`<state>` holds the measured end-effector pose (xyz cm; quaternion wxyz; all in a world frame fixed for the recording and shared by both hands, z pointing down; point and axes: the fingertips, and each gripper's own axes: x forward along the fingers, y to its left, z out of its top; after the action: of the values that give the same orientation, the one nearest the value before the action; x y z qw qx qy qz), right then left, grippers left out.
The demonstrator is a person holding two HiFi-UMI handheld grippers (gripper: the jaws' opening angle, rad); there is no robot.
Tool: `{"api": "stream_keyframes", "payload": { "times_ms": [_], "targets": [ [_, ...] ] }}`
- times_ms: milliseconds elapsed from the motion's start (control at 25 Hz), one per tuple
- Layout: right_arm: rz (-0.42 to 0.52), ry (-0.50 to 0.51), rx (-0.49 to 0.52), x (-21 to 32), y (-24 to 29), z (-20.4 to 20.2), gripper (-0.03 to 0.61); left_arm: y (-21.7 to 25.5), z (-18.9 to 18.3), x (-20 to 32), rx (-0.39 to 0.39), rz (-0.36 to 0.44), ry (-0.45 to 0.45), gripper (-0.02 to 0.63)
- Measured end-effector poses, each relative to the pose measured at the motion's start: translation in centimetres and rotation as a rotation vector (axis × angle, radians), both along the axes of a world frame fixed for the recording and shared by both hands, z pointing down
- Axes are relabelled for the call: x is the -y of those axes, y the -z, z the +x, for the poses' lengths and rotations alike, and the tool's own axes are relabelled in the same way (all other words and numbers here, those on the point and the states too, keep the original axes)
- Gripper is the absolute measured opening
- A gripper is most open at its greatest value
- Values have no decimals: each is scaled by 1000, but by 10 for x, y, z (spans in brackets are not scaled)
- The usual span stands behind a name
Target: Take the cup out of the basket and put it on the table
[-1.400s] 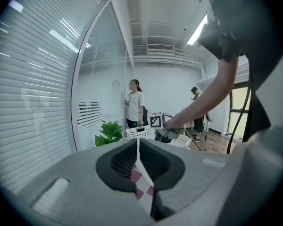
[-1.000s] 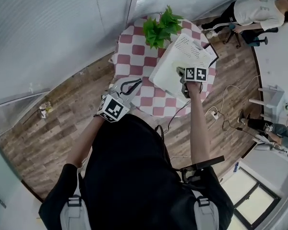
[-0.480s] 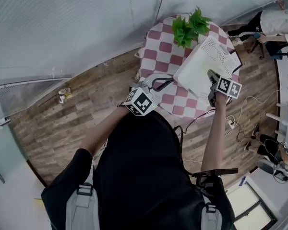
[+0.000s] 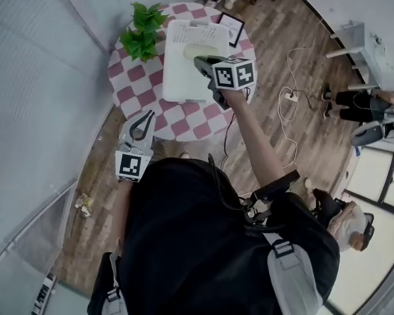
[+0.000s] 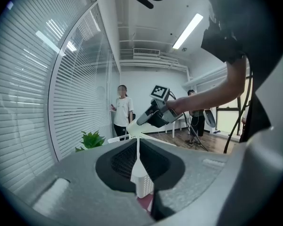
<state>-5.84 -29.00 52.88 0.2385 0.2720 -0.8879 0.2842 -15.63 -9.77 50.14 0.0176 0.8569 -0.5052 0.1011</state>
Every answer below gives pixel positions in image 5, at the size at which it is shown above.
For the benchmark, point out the black head-worn camera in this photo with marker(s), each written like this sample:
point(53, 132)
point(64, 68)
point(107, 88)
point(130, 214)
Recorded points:
point(143, 1)

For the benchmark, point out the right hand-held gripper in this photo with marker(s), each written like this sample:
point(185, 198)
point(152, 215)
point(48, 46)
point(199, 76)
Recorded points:
point(159, 92)

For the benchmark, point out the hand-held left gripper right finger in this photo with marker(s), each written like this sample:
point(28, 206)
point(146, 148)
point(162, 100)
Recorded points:
point(193, 180)

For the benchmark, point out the person's black shirt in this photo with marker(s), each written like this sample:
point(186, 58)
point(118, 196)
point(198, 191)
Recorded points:
point(250, 32)

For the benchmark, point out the white plastic basket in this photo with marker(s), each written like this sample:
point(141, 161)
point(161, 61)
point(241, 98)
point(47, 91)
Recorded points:
point(143, 182)

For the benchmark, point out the white ceiling air vent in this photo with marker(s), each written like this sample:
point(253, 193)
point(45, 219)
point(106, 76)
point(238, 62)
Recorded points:
point(146, 52)

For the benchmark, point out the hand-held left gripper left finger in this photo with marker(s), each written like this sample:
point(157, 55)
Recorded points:
point(80, 185)

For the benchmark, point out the long ceiling lamp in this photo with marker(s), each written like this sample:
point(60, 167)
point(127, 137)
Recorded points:
point(188, 30)

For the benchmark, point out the person's right forearm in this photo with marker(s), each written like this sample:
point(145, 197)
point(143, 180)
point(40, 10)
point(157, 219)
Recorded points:
point(207, 98)

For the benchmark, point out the white side table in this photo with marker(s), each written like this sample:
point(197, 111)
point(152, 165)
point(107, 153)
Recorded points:
point(179, 123)

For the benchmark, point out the green potted plant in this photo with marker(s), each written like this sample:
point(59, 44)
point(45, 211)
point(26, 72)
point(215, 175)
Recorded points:
point(92, 140)

